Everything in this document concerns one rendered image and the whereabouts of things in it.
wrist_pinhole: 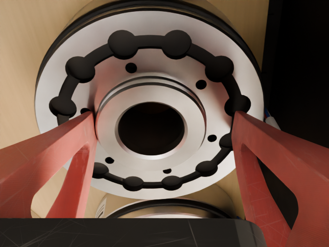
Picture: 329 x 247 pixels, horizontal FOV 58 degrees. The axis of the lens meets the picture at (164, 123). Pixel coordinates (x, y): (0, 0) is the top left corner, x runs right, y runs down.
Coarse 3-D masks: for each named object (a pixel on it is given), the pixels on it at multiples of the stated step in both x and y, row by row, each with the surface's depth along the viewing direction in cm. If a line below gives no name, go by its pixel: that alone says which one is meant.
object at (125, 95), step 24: (120, 96) 12; (144, 96) 12; (168, 96) 12; (192, 96) 12; (96, 120) 12; (192, 120) 12; (120, 144) 13; (192, 144) 13; (144, 168) 14; (168, 168) 14
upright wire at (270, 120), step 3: (267, 111) 14; (264, 114) 14; (267, 114) 14; (264, 117) 14; (267, 117) 14; (270, 117) 14; (273, 117) 14; (267, 120) 14; (270, 120) 13; (273, 120) 13; (267, 123) 13; (270, 123) 13; (273, 123) 13; (276, 123) 13; (273, 126) 13; (276, 126) 13; (279, 129) 13
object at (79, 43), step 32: (96, 32) 11; (128, 32) 11; (160, 32) 11; (192, 32) 11; (224, 32) 11; (64, 64) 11; (96, 64) 12; (128, 64) 12; (160, 64) 12; (192, 64) 12; (224, 64) 12; (64, 96) 13; (96, 96) 12; (224, 96) 12; (256, 96) 12; (224, 128) 13; (96, 160) 14; (192, 160) 15; (224, 160) 15; (128, 192) 16; (160, 192) 16; (192, 192) 16
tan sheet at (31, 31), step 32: (0, 0) 13; (32, 0) 13; (64, 0) 13; (224, 0) 13; (256, 0) 13; (0, 32) 14; (32, 32) 14; (256, 32) 14; (0, 64) 15; (32, 64) 15; (0, 96) 16; (32, 96) 16; (0, 128) 17; (32, 128) 17; (96, 192) 20
